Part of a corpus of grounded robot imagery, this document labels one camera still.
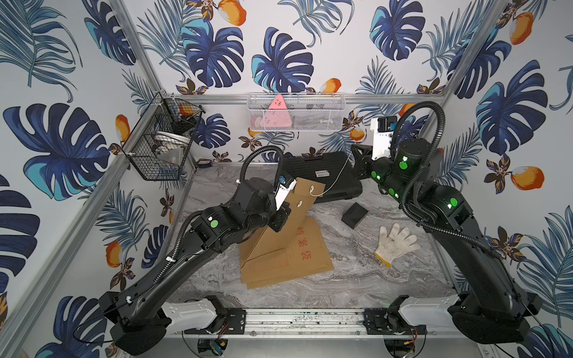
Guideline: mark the clear wall shelf basket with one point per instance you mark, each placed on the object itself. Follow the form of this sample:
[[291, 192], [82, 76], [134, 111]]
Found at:
[[309, 111]]

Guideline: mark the pink triangular item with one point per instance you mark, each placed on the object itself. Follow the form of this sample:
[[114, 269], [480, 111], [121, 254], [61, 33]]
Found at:
[[272, 116]]

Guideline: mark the black plastic tool case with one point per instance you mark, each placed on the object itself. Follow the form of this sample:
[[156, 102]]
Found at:
[[333, 169]]

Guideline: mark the black round tape roll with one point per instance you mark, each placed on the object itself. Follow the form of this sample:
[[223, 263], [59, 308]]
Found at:
[[204, 163]]

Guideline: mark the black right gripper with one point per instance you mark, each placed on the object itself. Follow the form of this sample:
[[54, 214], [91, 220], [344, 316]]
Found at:
[[364, 158]]

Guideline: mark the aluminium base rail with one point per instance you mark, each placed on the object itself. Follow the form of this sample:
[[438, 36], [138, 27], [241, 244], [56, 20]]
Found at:
[[194, 317]]

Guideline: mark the white work glove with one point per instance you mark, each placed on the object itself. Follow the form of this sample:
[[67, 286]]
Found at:
[[395, 243]]

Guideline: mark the small black box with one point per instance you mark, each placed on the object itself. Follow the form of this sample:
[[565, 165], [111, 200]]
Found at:
[[354, 215]]

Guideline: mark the brown file bag stack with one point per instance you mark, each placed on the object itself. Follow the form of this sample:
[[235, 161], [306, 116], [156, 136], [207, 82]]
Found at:
[[267, 278]]

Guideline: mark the black wire basket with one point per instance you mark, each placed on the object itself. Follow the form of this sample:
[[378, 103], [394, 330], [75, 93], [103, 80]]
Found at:
[[163, 138]]

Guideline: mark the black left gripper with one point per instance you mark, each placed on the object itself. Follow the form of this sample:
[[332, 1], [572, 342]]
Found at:
[[279, 218]]

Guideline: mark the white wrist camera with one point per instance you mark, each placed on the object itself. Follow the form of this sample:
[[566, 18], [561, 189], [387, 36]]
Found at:
[[382, 130], [286, 184]]

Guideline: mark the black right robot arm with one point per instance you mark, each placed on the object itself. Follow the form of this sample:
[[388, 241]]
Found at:
[[495, 308]]

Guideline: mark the brown kraft file bag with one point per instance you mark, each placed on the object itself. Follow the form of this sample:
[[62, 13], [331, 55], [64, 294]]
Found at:
[[286, 223]]

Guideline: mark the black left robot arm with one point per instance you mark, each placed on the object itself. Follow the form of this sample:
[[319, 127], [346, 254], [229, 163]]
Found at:
[[140, 319]]

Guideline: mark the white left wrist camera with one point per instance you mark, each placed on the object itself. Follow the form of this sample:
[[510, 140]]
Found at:
[[286, 184]]

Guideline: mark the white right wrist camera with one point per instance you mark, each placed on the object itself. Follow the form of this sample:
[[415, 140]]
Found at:
[[382, 130]]

